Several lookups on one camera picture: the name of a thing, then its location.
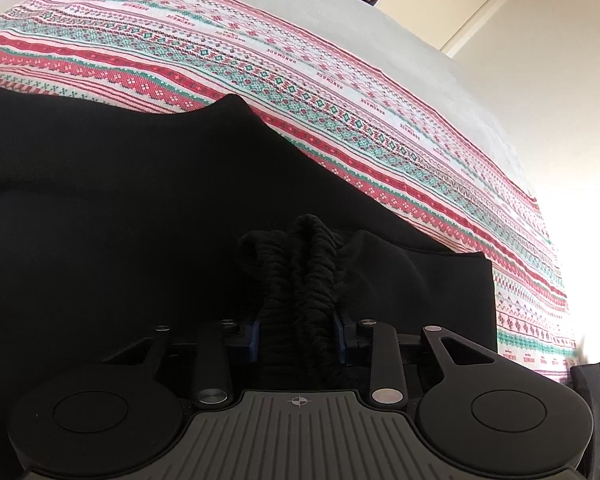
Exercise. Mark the black pants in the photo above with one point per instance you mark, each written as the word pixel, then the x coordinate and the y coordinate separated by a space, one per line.
pixel 114 222

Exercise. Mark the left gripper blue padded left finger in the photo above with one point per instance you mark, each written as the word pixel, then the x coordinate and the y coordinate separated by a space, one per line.
pixel 253 340

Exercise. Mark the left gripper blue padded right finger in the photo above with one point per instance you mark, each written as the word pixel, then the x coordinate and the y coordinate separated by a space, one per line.
pixel 339 338

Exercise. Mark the grey bed sheet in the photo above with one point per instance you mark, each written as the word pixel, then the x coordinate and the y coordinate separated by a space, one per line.
pixel 366 36

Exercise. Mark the patterned red green blanket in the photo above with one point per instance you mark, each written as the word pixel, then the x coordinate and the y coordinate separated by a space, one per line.
pixel 166 56

